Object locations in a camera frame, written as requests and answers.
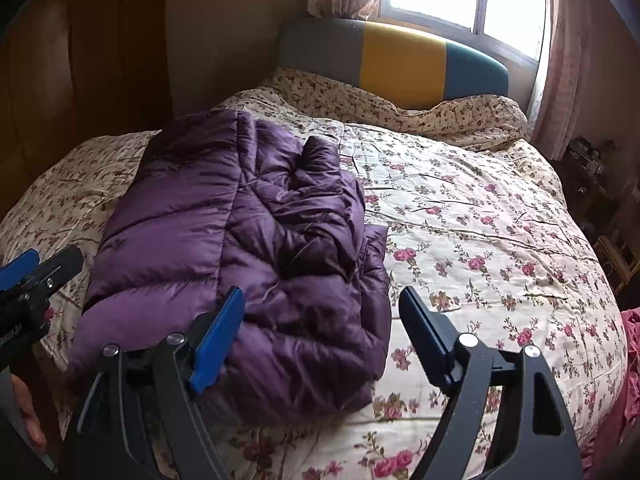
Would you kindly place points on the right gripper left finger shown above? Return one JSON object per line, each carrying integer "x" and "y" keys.
{"x": 107, "y": 437}

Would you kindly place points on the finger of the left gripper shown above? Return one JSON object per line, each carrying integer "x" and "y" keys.
{"x": 51, "y": 275}
{"x": 13, "y": 272}

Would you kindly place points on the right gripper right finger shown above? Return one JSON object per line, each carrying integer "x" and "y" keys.
{"x": 533, "y": 438}

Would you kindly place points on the purple quilted down jacket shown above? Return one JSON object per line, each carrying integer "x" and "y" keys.
{"x": 225, "y": 200}

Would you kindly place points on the person's left hand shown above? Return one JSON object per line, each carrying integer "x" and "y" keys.
{"x": 31, "y": 421}

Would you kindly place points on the red cloth at bedside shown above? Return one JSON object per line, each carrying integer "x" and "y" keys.
{"x": 614, "y": 451}

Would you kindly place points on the floral bed quilt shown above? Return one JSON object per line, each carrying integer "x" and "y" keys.
{"x": 477, "y": 223}

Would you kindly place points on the brown wooden wardrobe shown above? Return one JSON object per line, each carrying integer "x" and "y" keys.
{"x": 75, "y": 69}

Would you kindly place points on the cluttered wooden side table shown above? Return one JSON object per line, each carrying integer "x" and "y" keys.
{"x": 601, "y": 187}

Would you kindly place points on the pink right curtain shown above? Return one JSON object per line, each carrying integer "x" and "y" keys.
{"x": 592, "y": 82}

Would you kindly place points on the grey yellow blue headboard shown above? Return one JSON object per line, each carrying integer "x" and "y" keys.
{"x": 412, "y": 69}

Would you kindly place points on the window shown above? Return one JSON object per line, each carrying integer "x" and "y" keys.
{"x": 506, "y": 27}

